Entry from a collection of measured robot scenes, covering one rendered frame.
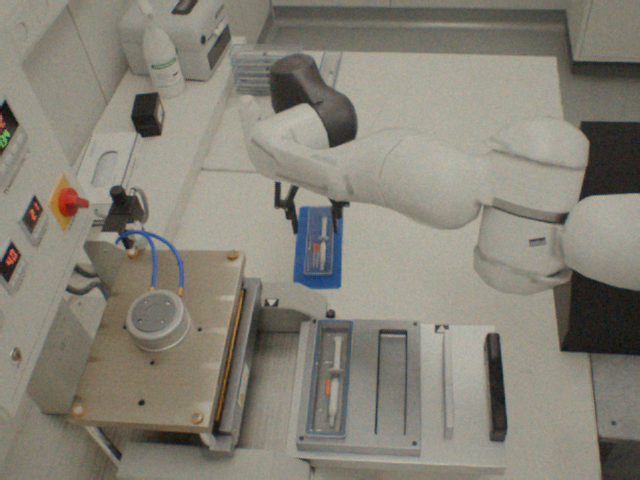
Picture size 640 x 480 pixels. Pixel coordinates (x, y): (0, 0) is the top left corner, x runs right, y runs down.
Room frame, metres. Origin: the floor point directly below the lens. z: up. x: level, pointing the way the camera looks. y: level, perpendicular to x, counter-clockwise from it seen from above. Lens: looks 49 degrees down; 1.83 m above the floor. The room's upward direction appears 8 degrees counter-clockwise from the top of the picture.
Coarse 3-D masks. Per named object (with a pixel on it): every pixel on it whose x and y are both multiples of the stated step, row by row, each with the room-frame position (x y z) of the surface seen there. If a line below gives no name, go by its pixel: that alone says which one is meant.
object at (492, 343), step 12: (492, 336) 0.48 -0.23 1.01; (492, 348) 0.46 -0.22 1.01; (492, 360) 0.45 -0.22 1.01; (492, 372) 0.43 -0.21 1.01; (492, 384) 0.41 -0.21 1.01; (492, 396) 0.39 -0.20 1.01; (504, 396) 0.39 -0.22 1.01; (492, 408) 0.38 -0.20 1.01; (504, 408) 0.37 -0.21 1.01; (492, 420) 0.36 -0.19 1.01; (504, 420) 0.36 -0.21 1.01; (492, 432) 0.35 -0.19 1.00; (504, 432) 0.34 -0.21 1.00
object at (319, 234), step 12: (312, 216) 0.98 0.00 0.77; (324, 216) 0.98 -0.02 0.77; (312, 228) 0.95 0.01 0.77; (324, 228) 0.94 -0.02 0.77; (312, 240) 0.91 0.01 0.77; (324, 240) 0.91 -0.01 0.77; (312, 252) 0.88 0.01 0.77; (324, 252) 0.88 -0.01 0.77; (312, 264) 0.85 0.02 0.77; (324, 264) 0.85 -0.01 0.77
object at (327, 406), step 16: (320, 320) 0.56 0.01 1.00; (336, 320) 0.55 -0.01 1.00; (320, 336) 0.53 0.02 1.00; (336, 336) 0.52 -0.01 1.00; (320, 352) 0.50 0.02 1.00; (336, 352) 0.50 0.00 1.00; (320, 368) 0.48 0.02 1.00; (336, 368) 0.47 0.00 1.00; (320, 384) 0.45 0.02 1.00; (336, 384) 0.45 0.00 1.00; (320, 400) 0.43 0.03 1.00; (336, 400) 0.42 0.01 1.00; (320, 416) 0.40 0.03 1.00; (336, 416) 0.40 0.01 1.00; (320, 432) 0.38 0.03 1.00; (336, 432) 0.38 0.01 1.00
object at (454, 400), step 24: (432, 336) 0.52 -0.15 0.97; (456, 336) 0.52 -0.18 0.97; (480, 336) 0.51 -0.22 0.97; (432, 360) 0.48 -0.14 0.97; (456, 360) 0.48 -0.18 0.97; (480, 360) 0.47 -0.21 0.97; (432, 384) 0.44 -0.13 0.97; (456, 384) 0.44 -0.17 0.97; (480, 384) 0.43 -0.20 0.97; (432, 408) 0.41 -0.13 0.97; (456, 408) 0.40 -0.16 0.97; (480, 408) 0.40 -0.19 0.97; (288, 432) 0.40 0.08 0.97; (432, 432) 0.37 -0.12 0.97; (456, 432) 0.37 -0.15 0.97; (480, 432) 0.36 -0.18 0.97; (312, 456) 0.36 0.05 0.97; (336, 456) 0.36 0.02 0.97; (360, 456) 0.35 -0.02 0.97; (384, 456) 0.35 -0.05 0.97; (408, 456) 0.34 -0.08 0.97; (432, 456) 0.34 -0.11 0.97; (456, 456) 0.33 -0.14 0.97; (480, 456) 0.33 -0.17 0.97; (504, 456) 0.32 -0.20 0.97
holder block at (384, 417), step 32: (384, 320) 0.55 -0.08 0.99; (352, 352) 0.50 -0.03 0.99; (384, 352) 0.50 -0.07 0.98; (416, 352) 0.48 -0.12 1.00; (352, 384) 0.45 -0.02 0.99; (384, 384) 0.45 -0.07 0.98; (416, 384) 0.43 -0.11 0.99; (352, 416) 0.40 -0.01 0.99; (384, 416) 0.40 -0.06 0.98; (416, 416) 0.39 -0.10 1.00; (320, 448) 0.37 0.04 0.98; (352, 448) 0.36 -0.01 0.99; (384, 448) 0.35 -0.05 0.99; (416, 448) 0.34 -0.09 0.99
